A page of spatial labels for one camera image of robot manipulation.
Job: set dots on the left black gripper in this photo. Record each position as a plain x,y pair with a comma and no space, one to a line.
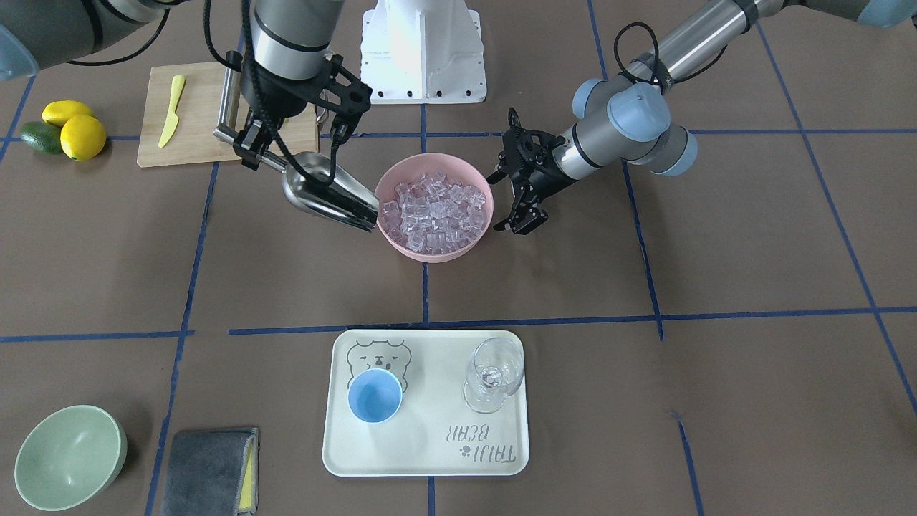
547,174

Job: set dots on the green bowl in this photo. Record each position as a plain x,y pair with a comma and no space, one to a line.
70,457

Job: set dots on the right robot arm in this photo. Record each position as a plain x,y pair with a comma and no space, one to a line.
285,64

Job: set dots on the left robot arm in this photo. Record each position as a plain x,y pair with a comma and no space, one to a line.
623,118

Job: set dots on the grey folded cloth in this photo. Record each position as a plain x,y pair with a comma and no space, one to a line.
204,472

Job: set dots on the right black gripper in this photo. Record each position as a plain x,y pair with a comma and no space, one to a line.
278,100

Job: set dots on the whole yellow lemon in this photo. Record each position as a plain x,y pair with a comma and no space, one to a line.
82,137

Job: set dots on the cream bear serving tray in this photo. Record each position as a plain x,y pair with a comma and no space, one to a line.
434,433

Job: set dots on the yellow plastic knife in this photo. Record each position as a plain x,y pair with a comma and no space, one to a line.
171,122

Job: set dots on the clear wine glass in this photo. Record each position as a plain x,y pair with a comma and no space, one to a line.
494,373

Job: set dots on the yellow sponge under cloth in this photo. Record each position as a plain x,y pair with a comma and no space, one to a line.
248,489

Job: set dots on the green lime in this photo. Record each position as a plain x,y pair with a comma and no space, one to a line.
42,136

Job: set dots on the wooden cutting board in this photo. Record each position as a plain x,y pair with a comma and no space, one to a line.
198,111

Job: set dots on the pile of clear ice cubes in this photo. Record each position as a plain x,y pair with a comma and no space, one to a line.
434,215

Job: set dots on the pink bowl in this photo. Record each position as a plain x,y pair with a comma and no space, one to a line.
409,169

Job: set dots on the light blue plastic cup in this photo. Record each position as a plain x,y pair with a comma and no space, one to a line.
375,396

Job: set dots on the stainless steel ice scoop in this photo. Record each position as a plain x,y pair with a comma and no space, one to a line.
325,191

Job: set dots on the steel cylinder rod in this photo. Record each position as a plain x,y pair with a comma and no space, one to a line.
229,103

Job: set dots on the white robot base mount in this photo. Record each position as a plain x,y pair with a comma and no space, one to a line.
423,52

